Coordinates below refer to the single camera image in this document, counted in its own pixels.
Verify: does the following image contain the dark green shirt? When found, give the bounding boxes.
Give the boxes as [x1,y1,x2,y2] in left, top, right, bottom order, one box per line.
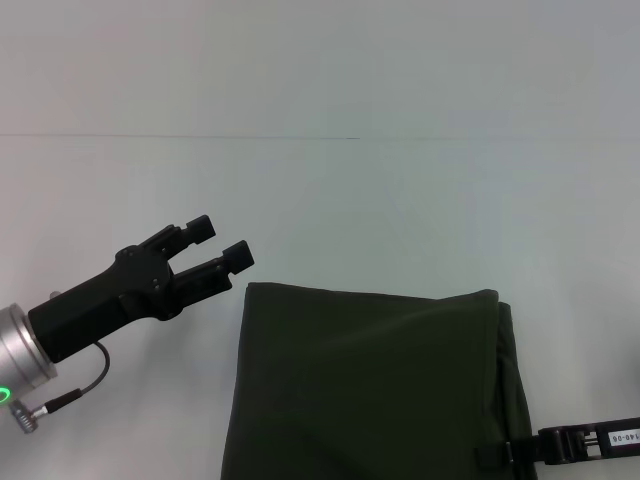
[219,281,539,480]

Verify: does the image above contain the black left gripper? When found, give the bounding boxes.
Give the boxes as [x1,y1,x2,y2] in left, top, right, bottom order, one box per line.
[26,214,256,365]

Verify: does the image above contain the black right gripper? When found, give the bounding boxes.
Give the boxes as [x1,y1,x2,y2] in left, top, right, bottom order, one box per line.
[474,417,640,470]

